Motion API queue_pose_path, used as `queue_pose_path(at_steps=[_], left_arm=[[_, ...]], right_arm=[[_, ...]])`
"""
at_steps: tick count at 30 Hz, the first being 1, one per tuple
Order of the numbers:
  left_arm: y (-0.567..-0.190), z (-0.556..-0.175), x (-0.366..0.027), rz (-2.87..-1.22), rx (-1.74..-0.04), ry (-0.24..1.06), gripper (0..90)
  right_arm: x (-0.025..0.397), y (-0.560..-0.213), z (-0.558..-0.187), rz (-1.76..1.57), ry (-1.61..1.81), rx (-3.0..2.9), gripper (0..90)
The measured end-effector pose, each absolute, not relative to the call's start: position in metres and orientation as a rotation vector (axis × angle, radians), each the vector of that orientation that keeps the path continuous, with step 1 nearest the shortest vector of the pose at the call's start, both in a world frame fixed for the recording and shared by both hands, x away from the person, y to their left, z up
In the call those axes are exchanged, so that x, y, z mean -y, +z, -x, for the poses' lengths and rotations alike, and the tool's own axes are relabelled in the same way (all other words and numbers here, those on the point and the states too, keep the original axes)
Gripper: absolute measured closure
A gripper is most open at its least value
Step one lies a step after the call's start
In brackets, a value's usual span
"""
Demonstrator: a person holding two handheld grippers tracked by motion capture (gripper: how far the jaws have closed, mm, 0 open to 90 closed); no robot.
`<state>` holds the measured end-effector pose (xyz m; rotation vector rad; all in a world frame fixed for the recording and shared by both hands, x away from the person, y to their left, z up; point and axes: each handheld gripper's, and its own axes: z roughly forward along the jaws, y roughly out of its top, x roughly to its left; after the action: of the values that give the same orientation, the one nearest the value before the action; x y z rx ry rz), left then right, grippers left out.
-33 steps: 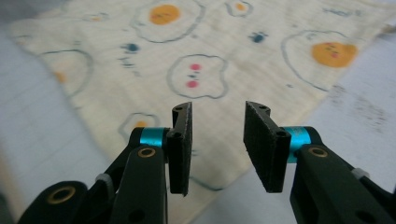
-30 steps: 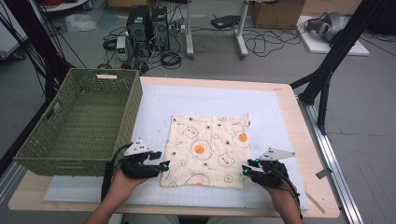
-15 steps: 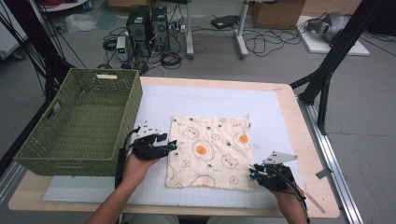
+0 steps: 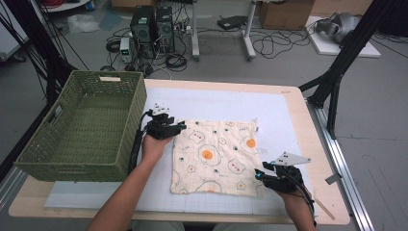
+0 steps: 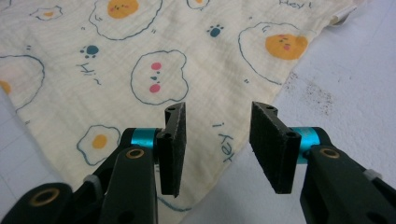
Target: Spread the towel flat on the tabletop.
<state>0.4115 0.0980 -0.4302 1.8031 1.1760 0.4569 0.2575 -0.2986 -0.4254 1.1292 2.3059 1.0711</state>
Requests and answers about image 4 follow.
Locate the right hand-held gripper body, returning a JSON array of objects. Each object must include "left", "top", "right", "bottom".
[{"left": 263, "top": 151, "right": 312, "bottom": 193}]

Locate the black metal frame stand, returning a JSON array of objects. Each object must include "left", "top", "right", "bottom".
[
  {"left": 297, "top": 0, "right": 399, "bottom": 141},
  {"left": 0, "top": 0, "right": 79, "bottom": 108}
]

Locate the white power supply unit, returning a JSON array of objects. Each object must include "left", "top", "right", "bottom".
[{"left": 119, "top": 37, "right": 134, "bottom": 64}]

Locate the coiled black cable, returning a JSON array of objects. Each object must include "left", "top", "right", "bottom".
[{"left": 165, "top": 52, "right": 189, "bottom": 73}]

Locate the person's right hand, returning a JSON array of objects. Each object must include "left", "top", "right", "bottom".
[{"left": 276, "top": 187, "right": 314, "bottom": 217}]

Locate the black flat device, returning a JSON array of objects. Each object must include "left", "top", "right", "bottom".
[{"left": 217, "top": 14, "right": 249, "bottom": 31}]

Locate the left hand-held gripper black cable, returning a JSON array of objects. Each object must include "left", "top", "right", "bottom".
[{"left": 127, "top": 109, "right": 154, "bottom": 176}]

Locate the right hand-held gripper black cable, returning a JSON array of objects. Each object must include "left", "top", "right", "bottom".
[{"left": 282, "top": 172, "right": 319, "bottom": 227}]

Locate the person's left hand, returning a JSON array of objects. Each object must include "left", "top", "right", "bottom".
[{"left": 140, "top": 133, "right": 176, "bottom": 165}]

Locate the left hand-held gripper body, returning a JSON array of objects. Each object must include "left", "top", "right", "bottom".
[{"left": 145, "top": 103, "right": 176, "bottom": 141}]

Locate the white grid mat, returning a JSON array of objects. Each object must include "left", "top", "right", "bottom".
[{"left": 43, "top": 86, "right": 320, "bottom": 217}]

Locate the hand-held gripper black cable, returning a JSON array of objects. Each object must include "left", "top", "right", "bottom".
[
  {"left": 282, "top": 172, "right": 319, "bottom": 227},
  {"left": 127, "top": 109, "right": 154, "bottom": 176}
]

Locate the large black computer tower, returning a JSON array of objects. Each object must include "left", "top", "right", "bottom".
[{"left": 129, "top": 5, "right": 157, "bottom": 60}]

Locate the cream printed cloth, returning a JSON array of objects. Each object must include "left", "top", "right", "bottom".
[{"left": 169, "top": 117, "right": 266, "bottom": 197}]

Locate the white platform board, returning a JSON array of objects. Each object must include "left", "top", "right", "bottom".
[{"left": 305, "top": 15, "right": 382, "bottom": 59}]

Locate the tangle of black floor cables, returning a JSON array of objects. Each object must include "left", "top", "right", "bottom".
[{"left": 249, "top": 18, "right": 319, "bottom": 61}]

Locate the green woven basket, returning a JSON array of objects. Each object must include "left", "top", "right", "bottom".
[{"left": 13, "top": 70, "right": 148, "bottom": 183}]

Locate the thin wooden stick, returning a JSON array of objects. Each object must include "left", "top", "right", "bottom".
[{"left": 315, "top": 197, "right": 337, "bottom": 221}]

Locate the white desk leg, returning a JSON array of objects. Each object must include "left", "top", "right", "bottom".
[
  {"left": 190, "top": 0, "right": 201, "bottom": 62},
  {"left": 242, "top": 0, "right": 258, "bottom": 62}
]

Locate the slim black computer tower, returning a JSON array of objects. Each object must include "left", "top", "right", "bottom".
[{"left": 155, "top": 6, "right": 176, "bottom": 54}]

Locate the grey robot head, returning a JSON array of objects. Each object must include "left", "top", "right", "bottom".
[{"left": 315, "top": 12, "right": 362, "bottom": 44}]

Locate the white power strip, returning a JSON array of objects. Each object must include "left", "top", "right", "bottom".
[{"left": 172, "top": 24, "right": 193, "bottom": 35}]

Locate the aluminium rail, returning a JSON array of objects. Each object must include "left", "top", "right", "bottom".
[{"left": 306, "top": 99, "right": 375, "bottom": 231}]

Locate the brown cardboard box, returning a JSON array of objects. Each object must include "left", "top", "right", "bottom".
[{"left": 258, "top": 0, "right": 316, "bottom": 31}]

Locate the clear plastic bag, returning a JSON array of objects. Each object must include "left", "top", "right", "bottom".
[{"left": 66, "top": 13, "right": 101, "bottom": 35}]

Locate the grey tape piece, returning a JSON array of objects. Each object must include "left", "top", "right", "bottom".
[{"left": 324, "top": 172, "right": 344, "bottom": 186}]

